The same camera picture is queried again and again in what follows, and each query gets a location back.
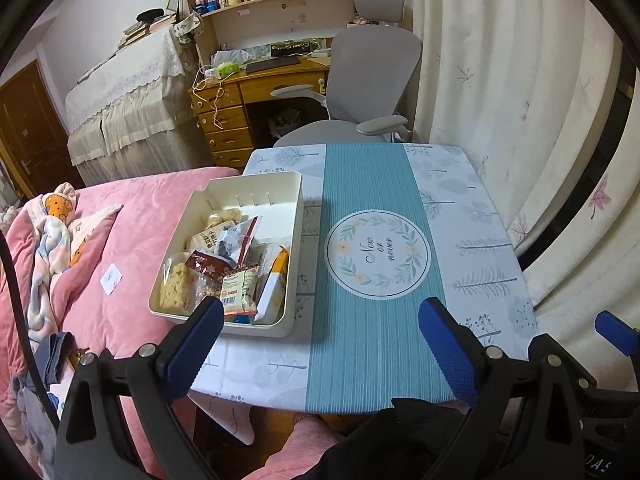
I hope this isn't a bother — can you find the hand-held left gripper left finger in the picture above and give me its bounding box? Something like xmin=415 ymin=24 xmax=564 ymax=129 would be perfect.
xmin=54 ymin=296 xmax=225 ymax=480

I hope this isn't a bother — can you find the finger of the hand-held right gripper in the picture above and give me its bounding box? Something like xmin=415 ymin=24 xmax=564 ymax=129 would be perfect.
xmin=595 ymin=311 xmax=640 ymax=386
xmin=529 ymin=334 xmax=640 ymax=406

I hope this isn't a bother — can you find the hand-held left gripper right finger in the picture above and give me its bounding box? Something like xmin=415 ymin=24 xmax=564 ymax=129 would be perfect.
xmin=418 ymin=297 xmax=586 ymax=480

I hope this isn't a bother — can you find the large rice cracker packet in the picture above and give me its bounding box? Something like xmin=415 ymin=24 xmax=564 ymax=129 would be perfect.
xmin=158 ymin=255 xmax=201 ymax=313

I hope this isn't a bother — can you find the yellow cube snack bag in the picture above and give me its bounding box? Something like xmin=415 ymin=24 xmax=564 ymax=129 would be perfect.
xmin=219 ymin=266 xmax=263 ymax=313

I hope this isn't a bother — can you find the brown snack packet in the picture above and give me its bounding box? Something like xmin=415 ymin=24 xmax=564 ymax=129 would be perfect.
xmin=185 ymin=250 xmax=233 ymax=278

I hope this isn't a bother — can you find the orange snack packet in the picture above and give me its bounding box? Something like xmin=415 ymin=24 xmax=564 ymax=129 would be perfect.
xmin=255 ymin=246 xmax=291 ymax=322

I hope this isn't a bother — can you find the white red-edged snack packet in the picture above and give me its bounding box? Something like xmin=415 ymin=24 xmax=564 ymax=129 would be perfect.
xmin=215 ymin=216 xmax=263 ymax=267

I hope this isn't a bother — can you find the small rice cracker packet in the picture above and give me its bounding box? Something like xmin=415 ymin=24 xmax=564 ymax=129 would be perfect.
xmin=206 ymin=208 xmax=243 ymax=233

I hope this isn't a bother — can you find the white plastic tray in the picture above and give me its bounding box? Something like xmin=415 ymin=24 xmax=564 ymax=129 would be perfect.
xmin=148 ymin=170 xmax=304 ymax=339

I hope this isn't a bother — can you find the dark cloth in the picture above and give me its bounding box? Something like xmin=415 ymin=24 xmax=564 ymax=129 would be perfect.
xmin=305 ymin=397 xmax=481 ymax=480

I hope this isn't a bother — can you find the white paper card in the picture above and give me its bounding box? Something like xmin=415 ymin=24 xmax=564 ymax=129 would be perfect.
xmin=100 ymin=262 xmax=125 ymax=295

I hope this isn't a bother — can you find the pink blanket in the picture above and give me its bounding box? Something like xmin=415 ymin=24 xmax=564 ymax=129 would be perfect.
xmin=0 ymin=166 xmax=241 ymax=480

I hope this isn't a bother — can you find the blue grey cloth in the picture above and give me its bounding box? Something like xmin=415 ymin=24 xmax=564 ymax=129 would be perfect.
xmin=10 ymin=330 xmax=88 ymax=461

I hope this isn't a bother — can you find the cartoon printed blanket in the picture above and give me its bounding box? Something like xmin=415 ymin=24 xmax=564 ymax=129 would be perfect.
xmin=20 ymin=182 xmax=123 ymax=356

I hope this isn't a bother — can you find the waste bin under desk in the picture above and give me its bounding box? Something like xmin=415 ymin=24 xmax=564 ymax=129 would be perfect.
xmin=267 ymin=107 xmax=306 ymax=138

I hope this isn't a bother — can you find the wooden desk with drawers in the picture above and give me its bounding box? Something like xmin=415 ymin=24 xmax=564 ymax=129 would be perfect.
xmin=188 ymin=55 xmax=333 ymax=168

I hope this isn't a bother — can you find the brown wooden door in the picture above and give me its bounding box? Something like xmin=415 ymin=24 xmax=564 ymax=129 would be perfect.
xmin=0 ymin=60 xmax=83 ymax=201

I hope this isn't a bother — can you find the white floral curtain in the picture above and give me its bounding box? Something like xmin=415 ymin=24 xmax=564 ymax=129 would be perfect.
xmin=385 ymin=0 xmax=640 ymax=341

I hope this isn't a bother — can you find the grey office chair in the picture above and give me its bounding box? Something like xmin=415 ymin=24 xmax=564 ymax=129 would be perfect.
xmin=270 ymin=0 xmax=423 ymax=148

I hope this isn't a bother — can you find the white plastic bag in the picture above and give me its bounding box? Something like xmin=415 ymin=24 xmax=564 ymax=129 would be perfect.
xmin=212 ymin=49 xmax=253 ymax=66

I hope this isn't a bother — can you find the black keyboard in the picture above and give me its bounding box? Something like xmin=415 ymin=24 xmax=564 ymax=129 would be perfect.
xmin=245 ymin=56 xmax=303 ymax=75

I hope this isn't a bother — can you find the dark lettered sign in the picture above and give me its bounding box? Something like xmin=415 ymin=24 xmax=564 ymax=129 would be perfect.
xmin=270 ymin=40 xmax=321 ymax=57

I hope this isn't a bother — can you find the stack of books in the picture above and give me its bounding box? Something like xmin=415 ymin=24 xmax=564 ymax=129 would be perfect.
xmin=117 ymin=16 xmax=176 ymax=51

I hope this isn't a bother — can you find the floral hanging bag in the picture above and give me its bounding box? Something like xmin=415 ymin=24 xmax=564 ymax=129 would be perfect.
xmin=172 ymin=12 xmax=203 ymax=43

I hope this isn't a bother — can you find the wooden bookshelf hutch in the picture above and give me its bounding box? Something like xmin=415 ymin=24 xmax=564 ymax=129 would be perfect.
xmin=177 ymin=0 xmax=386 ymax=66

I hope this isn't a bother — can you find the black cable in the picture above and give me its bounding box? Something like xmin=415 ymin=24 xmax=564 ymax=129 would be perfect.
xmin=0 ymin=235 xmax=61 ymax=431

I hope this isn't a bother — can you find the white charger cable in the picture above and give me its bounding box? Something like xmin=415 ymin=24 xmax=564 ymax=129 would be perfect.
xmin=192 ymin=67 xmax=226 ymax=131

